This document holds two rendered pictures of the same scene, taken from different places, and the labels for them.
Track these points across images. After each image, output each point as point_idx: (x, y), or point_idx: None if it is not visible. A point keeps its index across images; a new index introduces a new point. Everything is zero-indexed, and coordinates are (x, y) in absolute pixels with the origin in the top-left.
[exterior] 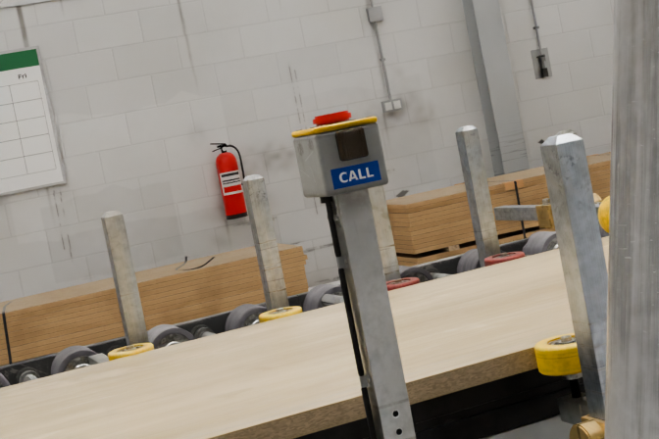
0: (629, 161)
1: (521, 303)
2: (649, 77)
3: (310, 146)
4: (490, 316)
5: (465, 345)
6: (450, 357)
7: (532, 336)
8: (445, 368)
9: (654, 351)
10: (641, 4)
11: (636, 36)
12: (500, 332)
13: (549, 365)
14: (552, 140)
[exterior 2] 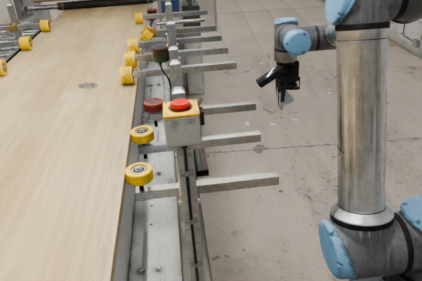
0: (375, 106)
1: (32, 160)
2: (382, 79)
3: (190, 121)
4: (38, 171)
5: (81, 189)
6: (96, 196)
7: (105, 173)
8: (115, 202)
9: (382, 161)
10: (379, 56)
11: (377, 66)
12: (79, 177)
13: (144, 181)
14: (179, 91)
